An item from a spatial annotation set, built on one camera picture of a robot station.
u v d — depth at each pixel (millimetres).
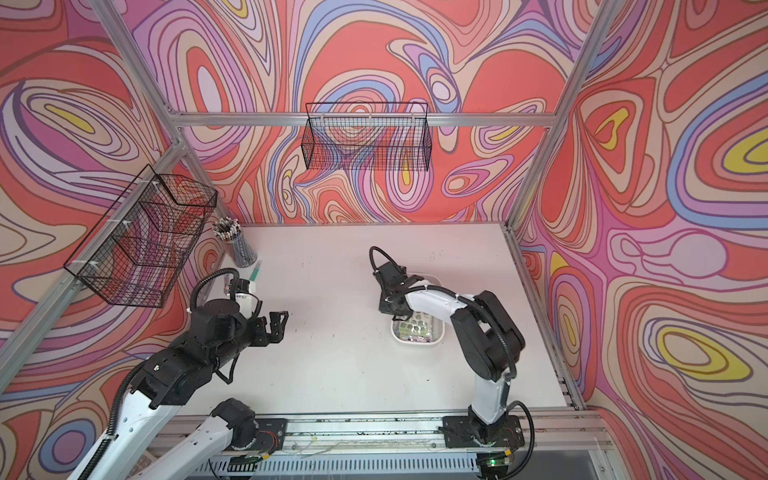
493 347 483
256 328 603
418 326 882
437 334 889
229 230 952
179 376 441
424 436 744
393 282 734
